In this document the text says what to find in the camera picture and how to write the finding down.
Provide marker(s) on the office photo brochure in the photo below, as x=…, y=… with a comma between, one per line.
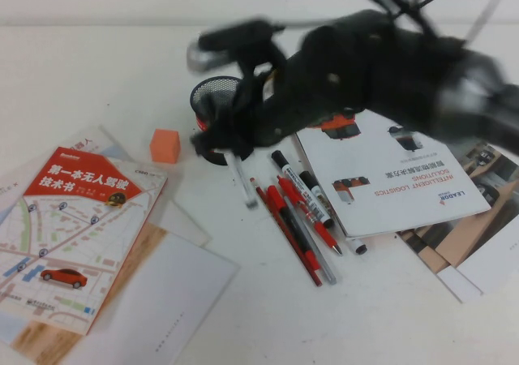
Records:
x=430, y=255

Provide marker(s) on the white paper sheet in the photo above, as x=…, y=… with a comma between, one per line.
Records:
x=498, y=255

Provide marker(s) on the red pencil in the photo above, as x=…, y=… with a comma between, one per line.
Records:
x=259, y=190

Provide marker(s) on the red map cover book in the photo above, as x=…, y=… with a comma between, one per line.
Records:
x=81, y=235

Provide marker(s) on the white marker black ends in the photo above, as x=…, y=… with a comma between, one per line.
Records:
x=243, y=182

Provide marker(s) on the wood print brochure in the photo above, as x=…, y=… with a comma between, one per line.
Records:
x=150, y=243

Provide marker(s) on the slim printed white marker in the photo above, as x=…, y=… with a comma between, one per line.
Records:
x=298, y=182

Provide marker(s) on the red and black pen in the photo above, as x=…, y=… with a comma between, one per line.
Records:
x=275, y=196

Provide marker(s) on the orange foam cube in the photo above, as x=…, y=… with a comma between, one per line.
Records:
x=164, y=148

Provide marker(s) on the red gel pen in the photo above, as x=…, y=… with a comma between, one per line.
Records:
x=321, y=230

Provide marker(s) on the grey translucent pen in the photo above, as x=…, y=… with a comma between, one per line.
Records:
x=322, y=263

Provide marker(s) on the white logistics brochure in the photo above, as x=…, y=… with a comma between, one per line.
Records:
x=385, y=194

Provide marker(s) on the pale map brochure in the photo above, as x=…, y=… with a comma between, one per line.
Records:
x=103, y=142

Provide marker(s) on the thick white marker black cap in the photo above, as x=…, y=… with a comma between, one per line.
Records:
x=311, y=190

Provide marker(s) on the white paper booklet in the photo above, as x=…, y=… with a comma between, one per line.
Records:
x=178, y=300

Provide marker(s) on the white plastic sheet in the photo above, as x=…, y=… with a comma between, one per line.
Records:
x=184, y=223

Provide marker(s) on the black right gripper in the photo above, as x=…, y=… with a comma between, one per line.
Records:
x=320, y=81

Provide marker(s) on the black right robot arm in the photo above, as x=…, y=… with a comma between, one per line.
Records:
x=438, y=81

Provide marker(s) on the black mesh pen holder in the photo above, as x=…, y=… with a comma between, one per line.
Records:
x=215, y=91

